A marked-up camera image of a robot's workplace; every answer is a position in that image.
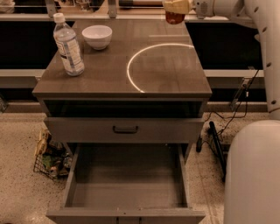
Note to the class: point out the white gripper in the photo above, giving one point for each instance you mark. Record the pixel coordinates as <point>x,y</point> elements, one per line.
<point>203,6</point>

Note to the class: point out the red coke can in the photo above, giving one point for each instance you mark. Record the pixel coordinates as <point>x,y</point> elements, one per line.
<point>174,18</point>

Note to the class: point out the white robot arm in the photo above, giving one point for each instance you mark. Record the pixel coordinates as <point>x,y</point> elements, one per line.
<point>252,182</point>

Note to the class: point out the white ceramic bowl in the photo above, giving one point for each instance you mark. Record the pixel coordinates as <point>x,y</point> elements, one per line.
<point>97,36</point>

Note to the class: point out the clear plastic water bottle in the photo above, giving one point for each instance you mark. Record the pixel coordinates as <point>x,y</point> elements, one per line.
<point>68,46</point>

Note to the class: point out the grey drawer cabinet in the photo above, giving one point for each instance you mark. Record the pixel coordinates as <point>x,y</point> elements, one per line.
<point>149,70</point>

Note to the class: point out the black stand leg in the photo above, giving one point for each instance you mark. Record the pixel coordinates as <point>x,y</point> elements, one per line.
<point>223,163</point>

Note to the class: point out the closed middle drawer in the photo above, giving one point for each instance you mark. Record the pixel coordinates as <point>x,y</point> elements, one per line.
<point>125,130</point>

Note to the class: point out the open bottom drawer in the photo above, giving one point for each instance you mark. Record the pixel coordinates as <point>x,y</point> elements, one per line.
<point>127,184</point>

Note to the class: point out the wire basket of snacks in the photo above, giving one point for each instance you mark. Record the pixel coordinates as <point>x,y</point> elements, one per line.
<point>51,158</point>

